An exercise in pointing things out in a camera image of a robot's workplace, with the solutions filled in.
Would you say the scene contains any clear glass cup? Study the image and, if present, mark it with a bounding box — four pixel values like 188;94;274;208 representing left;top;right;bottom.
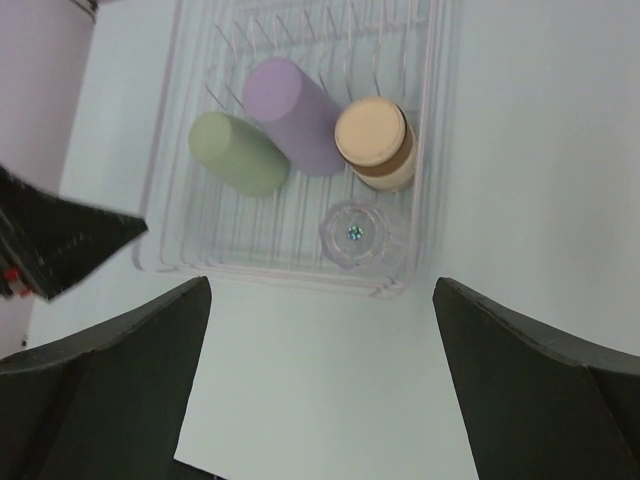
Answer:
318;198;410;278

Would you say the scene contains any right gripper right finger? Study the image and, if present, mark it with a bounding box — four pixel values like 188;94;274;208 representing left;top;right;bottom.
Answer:
433;278;639;479

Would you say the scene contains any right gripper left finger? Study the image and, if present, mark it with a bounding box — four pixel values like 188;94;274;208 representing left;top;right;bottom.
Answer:
1;277;212;479

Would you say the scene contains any clear wire dish rack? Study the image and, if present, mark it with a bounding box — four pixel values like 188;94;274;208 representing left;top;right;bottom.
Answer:
132;1;445;298

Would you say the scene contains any green cup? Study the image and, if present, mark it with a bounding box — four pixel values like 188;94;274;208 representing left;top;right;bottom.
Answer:
188;111;290;197

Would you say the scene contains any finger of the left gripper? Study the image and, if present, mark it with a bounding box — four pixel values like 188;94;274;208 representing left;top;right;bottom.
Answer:
1;168;148;301

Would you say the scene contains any purple cup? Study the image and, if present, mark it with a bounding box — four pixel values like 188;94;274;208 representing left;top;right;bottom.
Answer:
242;57;346;177

